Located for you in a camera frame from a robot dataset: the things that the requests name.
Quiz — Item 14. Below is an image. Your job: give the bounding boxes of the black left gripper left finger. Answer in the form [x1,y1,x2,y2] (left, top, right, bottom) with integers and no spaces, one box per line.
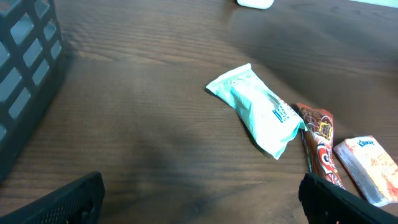
[1,171,105,224]

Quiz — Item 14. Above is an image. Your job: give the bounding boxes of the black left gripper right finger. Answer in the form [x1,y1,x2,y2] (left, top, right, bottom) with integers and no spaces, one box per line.
[298,172,397,224]

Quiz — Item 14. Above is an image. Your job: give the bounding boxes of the orange tissue pack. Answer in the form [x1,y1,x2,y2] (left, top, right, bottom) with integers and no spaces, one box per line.
[333,135,398,208]

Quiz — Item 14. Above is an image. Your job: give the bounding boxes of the red chocolate bar wrapper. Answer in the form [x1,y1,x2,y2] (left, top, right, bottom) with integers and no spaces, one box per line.
[297,103,345,190]

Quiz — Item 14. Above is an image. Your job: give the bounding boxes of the light teal wipes packet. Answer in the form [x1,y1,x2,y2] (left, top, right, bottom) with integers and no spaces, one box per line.
[206,63,307,159]

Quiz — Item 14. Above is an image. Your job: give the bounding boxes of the white barcode scanner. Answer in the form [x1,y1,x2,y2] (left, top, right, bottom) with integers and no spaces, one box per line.
[236,0,274,10]

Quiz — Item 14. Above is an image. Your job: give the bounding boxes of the grey plastic lattice basket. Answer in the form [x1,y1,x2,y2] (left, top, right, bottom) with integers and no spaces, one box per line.
[1,0,65,180]

